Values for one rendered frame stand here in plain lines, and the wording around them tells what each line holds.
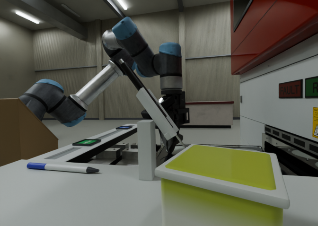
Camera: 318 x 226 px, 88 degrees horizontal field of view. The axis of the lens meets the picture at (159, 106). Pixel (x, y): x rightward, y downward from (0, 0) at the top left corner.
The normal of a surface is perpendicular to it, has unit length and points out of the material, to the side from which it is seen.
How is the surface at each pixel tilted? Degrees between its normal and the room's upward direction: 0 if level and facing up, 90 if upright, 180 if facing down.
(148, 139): 90
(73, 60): 90
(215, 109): 90
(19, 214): 0
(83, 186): 0
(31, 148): 90
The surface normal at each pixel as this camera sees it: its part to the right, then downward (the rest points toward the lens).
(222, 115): -0.22, 0.04
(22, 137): 0.97, -0.02
